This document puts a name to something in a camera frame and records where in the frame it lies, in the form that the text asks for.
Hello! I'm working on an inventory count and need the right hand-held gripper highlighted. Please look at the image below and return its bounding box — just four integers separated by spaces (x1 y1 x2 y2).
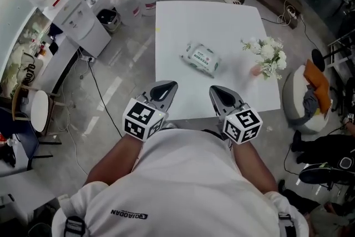
209 85 263 145

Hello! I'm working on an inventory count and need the white wet wipes pack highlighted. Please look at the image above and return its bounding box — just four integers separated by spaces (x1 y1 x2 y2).
178 41 223 79

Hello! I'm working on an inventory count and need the white grey pouf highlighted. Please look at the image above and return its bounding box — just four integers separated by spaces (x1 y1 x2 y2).
282 66 331 135

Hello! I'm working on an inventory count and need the person's left forearm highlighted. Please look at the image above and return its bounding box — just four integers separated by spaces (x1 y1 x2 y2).
84 132 146 187

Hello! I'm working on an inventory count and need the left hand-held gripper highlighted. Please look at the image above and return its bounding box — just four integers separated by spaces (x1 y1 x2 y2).
121 80 179 143

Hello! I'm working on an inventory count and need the black shoulder strap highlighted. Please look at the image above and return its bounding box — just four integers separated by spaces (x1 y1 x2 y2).
63 214 87 237
277 211 292 237

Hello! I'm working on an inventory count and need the pink vase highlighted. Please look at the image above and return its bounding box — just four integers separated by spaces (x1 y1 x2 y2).
249 63 263 77

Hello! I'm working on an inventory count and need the black waste bin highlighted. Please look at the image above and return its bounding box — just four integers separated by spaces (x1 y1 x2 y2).
96 8 122 34

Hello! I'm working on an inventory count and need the black floor cable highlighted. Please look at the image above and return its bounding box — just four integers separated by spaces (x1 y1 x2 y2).
87 60 123 139

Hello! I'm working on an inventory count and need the person's right forearm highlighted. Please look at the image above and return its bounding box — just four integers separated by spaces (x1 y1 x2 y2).
231 142 278 194

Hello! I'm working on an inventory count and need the white printed tote bag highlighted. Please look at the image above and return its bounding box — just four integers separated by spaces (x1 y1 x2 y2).
4 43 44 92

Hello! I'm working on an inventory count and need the person's white shirt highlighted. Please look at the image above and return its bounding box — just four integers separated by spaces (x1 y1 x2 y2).
51 127 310 237

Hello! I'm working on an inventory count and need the orange cushion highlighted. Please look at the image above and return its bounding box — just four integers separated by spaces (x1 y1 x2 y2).
302 59 332 115

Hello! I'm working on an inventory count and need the grey cloth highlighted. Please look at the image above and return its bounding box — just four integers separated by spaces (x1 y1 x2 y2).
302 88 319 121

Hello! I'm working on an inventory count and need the black round stool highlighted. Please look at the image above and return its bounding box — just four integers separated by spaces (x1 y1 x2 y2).
311 48 327 73

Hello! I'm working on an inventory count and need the white power strip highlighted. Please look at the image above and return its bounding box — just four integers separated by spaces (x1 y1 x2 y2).
286 6 300 21

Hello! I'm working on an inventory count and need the white flower bouquet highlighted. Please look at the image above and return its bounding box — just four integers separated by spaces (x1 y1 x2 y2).
240 36 288 81

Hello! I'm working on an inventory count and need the white water dispenser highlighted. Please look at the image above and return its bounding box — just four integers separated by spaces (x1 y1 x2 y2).
50 0 112 59

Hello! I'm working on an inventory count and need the wooden chair white seat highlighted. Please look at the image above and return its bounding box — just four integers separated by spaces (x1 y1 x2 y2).
12 84 69 145

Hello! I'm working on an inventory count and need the dark blue chair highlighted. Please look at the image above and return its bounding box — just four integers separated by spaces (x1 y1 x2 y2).
0 106 40 173

